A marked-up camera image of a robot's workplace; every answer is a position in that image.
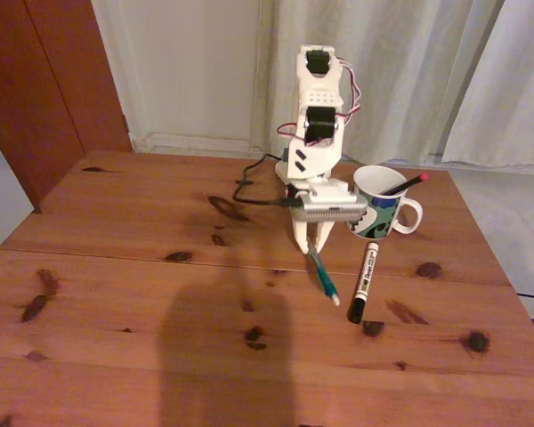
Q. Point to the teal transparent pen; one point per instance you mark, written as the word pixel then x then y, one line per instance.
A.
pixel 325 276

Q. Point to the white door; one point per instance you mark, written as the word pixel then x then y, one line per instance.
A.
pixel 182 66

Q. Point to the white Pentel marker black cap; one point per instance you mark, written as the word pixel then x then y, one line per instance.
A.
pixel 366 278

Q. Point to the white mug green blue pattern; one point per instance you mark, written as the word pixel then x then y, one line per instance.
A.
pixel 382 218

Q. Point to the narrow white curtain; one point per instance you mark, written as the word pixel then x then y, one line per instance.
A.
pixel 507 98

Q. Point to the wide white curtain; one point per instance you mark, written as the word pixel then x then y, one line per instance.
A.
pixel 405 66

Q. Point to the black pen red end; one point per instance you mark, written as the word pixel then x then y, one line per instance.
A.
pixel 405 184

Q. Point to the silver camera box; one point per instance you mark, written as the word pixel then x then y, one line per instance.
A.
pixel 334 211

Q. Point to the brown wooden cabinet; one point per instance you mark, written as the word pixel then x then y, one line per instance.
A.
pixel 40 89

